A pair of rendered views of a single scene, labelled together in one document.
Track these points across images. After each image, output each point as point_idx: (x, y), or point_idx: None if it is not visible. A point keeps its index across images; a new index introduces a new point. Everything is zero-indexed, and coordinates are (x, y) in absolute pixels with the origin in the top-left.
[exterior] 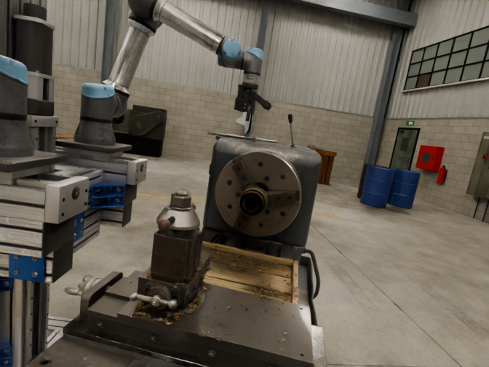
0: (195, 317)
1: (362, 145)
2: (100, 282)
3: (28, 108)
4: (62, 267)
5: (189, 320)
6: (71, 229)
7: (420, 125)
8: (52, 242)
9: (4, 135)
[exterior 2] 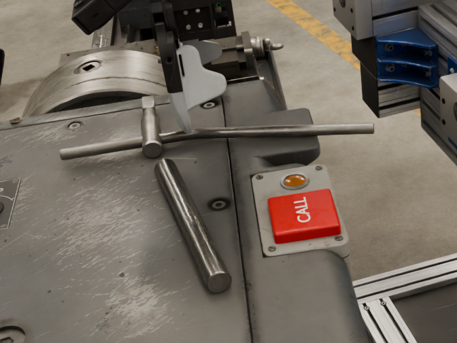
0: (151, 46)
1: None
2: (247, 37)
3: None
4: (368, 98)
5: (154, 43)
6: (372, 62)
7: None
8: (357, 48)
9: None
